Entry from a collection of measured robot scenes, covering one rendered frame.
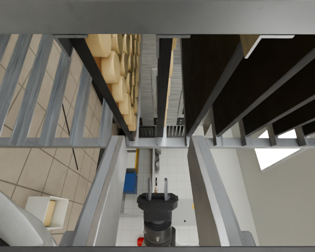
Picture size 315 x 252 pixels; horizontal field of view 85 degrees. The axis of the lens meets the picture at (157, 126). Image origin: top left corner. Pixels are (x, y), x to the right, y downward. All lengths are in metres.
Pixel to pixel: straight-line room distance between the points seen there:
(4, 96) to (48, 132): 0.23
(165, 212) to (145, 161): 3.89
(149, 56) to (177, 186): 3.01
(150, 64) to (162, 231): 1.95
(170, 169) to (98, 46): 4.21
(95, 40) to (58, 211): 1.71
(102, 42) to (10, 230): 0.38
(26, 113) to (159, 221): 0.56
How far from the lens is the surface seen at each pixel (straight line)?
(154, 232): 0.59
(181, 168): 4.41
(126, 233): 4.24
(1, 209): 0.48
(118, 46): 0.32
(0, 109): 0.79
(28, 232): 0.45
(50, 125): 0.67
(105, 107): 0.62
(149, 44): 2.58
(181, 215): 4.02
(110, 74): 0.28
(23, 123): 0.72
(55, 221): 1.85
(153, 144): 0.55
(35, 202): 1.62
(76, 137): 0.61
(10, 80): 0.84
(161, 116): 0.39
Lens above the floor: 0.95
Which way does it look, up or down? level
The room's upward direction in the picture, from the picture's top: 90 degrees clockwise
